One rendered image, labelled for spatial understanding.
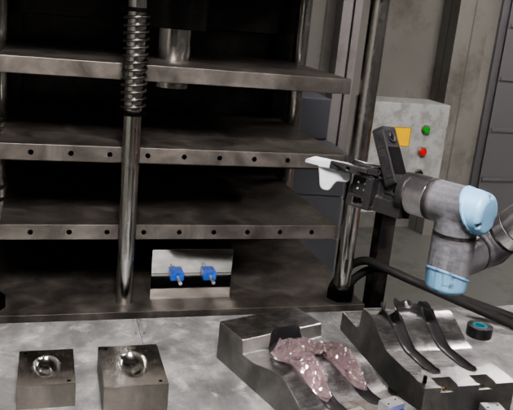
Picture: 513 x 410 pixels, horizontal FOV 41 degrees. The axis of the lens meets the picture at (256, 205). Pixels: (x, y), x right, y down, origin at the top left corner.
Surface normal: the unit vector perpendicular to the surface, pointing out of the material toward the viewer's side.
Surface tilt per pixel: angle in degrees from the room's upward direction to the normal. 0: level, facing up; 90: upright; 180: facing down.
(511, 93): 90
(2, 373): 0
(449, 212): 90
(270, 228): 90
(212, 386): 0
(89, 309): 0
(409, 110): 90
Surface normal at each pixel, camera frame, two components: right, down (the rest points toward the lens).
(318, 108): 0.18, 0.28
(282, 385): -0.83, 0.07
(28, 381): 0.09, -0.96
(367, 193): -0.69, 0.00
